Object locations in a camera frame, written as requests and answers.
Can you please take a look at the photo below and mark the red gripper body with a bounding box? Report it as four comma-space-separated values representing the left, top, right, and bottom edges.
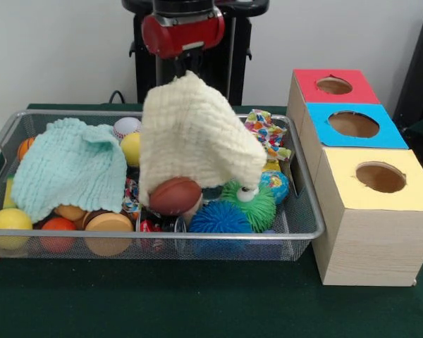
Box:
140, 7, 226, 60

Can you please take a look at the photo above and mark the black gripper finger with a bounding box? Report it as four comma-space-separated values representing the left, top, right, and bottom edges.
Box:
189, 51, 202, 75
173, 55, 188, 79

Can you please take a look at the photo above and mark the cream knitted cloth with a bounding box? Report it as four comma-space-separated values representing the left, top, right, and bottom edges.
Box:
137, 70, 268, 207

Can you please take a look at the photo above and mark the silver mesh bin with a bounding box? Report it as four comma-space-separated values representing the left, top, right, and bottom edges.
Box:
0, 108, 326, 262

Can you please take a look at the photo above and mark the wooden three-hole box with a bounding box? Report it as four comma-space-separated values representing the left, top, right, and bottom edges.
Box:
286, 68, 423, 287

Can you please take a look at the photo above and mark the white baseball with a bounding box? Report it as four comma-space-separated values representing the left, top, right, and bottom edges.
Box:
113, 117, 142, 139

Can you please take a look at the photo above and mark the colourful patterned fabric toy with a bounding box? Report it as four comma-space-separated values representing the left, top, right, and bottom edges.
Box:
244, 108, 293, 163

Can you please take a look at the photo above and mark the yellow ball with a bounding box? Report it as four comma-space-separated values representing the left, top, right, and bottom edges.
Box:
119, 132, 142, 167
0, 207, 34, 250

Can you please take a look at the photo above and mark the brown toy football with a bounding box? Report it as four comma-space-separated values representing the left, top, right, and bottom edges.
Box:
149, 177, 202, 216

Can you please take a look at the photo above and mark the blue globe ball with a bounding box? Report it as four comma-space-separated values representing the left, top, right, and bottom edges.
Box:
259, 170, 290, 205

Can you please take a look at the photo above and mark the mint green knitted cloth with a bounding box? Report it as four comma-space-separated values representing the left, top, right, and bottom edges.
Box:
11, 118, 128, 223

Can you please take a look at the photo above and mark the blue spiky ball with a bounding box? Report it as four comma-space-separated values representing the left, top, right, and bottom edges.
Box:
188, 201, 254, 234

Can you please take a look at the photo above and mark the green spiky toy with eyes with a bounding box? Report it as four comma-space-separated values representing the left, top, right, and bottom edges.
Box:
220, 181, 278, 233

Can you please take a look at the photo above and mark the orange-red ball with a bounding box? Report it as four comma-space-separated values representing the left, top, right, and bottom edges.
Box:
40, 216, 78, 254

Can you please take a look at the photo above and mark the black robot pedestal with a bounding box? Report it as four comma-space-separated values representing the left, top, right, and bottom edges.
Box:
121, 0, 271, 106

